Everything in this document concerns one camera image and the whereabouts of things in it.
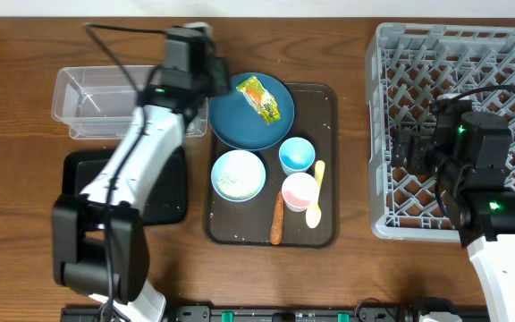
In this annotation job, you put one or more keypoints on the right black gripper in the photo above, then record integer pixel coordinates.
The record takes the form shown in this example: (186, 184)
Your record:
(416, 162)

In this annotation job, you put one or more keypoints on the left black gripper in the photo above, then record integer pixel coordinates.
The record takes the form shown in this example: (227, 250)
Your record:
(221, 76)

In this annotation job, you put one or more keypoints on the yellow snack wrapper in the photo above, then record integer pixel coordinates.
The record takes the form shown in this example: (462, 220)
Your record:
(261, 100)

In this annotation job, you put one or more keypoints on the light blue cup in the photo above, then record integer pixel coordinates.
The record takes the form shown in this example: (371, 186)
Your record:
(296, 155)

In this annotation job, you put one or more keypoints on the white pink cup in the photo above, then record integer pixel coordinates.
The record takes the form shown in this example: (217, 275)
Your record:
(300, 190)

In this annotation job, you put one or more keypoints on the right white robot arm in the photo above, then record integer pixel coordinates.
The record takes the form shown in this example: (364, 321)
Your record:
(466, 154)

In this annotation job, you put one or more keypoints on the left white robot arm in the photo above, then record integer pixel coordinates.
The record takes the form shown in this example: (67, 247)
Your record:
(99, 244)

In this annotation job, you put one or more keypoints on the grey dishwasher rack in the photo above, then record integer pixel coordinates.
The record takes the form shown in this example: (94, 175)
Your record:
(407, 67)

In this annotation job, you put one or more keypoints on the clear plastic waste bin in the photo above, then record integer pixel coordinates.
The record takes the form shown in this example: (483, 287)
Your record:
(96, 102)

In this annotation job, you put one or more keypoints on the black waste bin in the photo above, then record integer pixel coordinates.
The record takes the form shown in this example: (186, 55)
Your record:
(168, 200)

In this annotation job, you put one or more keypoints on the dark blue plate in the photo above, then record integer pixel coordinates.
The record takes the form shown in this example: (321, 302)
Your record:
(235, 122)

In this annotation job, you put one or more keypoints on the light blue rice bowl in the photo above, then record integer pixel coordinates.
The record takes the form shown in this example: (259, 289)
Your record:
(238, 175)

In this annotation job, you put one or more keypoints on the yellow plastic spoon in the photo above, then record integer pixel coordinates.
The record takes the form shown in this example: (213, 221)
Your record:
(314, 213)

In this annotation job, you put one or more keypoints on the dark brown serving tray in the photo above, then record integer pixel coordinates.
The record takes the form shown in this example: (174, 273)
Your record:
(249, 222)

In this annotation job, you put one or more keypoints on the orange carrot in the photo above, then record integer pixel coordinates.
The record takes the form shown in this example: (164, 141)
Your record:
(276, 231)

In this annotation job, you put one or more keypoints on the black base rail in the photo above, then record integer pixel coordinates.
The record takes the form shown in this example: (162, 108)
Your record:
(369, 310)

